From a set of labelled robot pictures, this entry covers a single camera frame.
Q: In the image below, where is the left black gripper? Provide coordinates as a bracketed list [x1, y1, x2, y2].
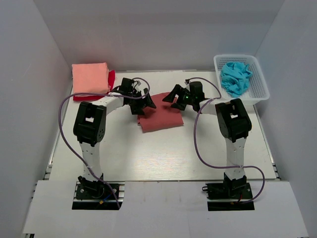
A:
[128, 88, 156, 115]

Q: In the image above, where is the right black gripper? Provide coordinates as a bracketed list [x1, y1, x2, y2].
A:
[163, 84, 195, 111]

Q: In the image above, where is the dusty red t shirt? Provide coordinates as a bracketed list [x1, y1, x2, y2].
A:
[137, 92, 184, 133]

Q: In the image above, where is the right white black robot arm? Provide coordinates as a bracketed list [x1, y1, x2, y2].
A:
[163, 79, 252, 198]

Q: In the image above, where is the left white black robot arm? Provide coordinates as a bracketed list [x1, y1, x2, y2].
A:
[73, 77, 156, 198]

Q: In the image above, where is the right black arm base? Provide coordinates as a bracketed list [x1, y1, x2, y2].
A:
[202, 177, 255, 211]

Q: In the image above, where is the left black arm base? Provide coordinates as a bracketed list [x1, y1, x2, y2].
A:
[72, 176, 124, 211]

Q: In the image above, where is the folded bright red t shirt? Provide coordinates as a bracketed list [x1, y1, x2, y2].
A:
[73, 70, 115, 102]

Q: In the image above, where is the folded salmon pink t shirt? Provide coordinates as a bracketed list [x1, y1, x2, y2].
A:
[72, 62, 110, 94]

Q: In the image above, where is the crumpled blue t shirt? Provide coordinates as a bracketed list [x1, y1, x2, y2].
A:
[220, 62, 253, 98]

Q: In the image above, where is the white plastic mesh basket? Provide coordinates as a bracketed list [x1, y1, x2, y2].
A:
[213, 54, 269, 105]

